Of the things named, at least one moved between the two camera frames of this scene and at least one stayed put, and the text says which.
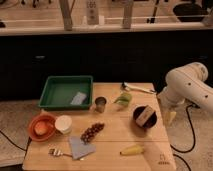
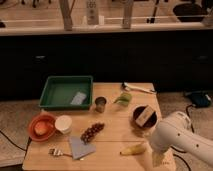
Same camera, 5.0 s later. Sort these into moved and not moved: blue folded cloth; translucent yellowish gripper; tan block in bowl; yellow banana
Moved: translucent yellowish gripper
Not moved: tan block in bowl; yellow banana; blue folded cloth
